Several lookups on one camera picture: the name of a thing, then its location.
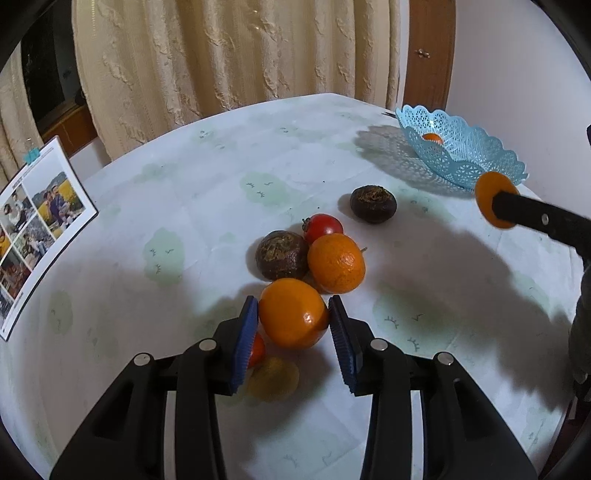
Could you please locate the wooden window sill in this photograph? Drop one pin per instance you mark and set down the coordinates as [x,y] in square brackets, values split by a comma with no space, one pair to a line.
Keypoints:
[69,127]

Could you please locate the dull yellow citrus fruit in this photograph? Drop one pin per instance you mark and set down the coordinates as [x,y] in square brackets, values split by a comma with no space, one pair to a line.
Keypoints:
[274,378]

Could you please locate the brown wooden door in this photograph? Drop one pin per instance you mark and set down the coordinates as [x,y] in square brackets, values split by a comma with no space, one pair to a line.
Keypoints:
[429,69]

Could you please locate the light blue lattice basket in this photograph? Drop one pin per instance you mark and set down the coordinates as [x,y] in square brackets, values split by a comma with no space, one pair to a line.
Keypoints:
[461,152]

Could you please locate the large smooth orange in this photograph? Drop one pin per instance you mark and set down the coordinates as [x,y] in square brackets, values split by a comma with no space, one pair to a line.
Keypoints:
[291,314]

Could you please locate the metal door knob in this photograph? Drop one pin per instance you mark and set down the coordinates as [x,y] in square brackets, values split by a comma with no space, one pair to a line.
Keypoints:
[421,53]

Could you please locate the photo collage sheet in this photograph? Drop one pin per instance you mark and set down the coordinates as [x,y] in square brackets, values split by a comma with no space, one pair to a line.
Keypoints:
[37,217]

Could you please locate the beige patterned curtain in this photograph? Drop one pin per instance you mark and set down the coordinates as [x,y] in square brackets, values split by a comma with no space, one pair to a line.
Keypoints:
[14,115]
[231,60]

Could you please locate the textured orange with stem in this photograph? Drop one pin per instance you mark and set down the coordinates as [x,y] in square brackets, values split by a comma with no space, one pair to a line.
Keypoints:
[337,263]

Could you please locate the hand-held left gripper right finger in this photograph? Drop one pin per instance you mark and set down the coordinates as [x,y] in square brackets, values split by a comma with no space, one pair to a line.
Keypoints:
[342,341]

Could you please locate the red tomato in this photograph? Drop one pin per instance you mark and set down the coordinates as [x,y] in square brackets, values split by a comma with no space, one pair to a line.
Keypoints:
[257,349]
[324,227]

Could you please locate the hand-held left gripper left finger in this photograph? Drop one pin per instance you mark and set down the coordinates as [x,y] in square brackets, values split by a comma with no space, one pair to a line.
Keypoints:
[244,341]

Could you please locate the blue paper clip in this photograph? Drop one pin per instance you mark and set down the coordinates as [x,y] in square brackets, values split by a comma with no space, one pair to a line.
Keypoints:
[31,154]

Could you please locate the dark purple passion fruit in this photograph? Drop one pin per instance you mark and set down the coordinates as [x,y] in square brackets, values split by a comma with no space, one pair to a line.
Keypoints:
[281,254]
[373,204]

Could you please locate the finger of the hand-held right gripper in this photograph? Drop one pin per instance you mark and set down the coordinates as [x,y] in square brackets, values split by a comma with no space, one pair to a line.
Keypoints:
[531,214]

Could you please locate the small orange mandarin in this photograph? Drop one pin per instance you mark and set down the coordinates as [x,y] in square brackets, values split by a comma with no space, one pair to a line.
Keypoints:
[433,137]
[485,198]

